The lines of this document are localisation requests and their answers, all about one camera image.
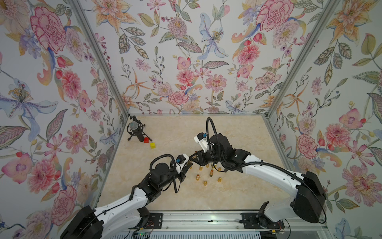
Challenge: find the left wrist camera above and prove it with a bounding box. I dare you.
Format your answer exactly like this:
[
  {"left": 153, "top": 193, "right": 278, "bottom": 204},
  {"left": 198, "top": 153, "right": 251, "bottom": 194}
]
[{"left": 176, "top": 154, "right": 189, "bottom": 168}]

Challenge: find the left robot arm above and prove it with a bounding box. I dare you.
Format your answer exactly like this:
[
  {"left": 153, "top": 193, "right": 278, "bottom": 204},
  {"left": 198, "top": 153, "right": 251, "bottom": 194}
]
[{"left": 60, "top": 154, "right": 193, "bottom": 239}]

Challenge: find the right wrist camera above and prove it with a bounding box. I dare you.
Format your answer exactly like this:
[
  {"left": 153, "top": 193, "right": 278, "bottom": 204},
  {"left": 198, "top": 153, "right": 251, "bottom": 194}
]
[{"left": 194, "top": 132, "right": 210, "bottom": 153}]

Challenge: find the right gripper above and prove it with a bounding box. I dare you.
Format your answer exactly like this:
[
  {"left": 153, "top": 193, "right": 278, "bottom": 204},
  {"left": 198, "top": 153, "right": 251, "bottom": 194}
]
[{"left": 189, "top": 149, "right": 227, "bottom": 167}]

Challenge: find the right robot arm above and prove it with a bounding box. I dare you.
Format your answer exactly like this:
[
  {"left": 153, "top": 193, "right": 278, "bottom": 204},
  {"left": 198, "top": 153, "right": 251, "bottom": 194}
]
[{"left": 190, "top": 117, "right": 327, "bottom": 229}]

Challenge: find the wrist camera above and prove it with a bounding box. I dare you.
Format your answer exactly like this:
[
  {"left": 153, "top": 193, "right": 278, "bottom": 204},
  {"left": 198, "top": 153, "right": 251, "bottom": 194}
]
[
  {"left": 176, "top": 154, "right": 189, "bottom": 168},
  {"left": 194, "top": 132, "right": 210, "bottom": 153}
]

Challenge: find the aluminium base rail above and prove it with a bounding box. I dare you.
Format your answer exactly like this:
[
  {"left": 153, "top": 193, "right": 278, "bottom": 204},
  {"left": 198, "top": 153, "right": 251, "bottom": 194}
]
[{"left": 73, "top": 210, "right": 332, "bottom": 239}]

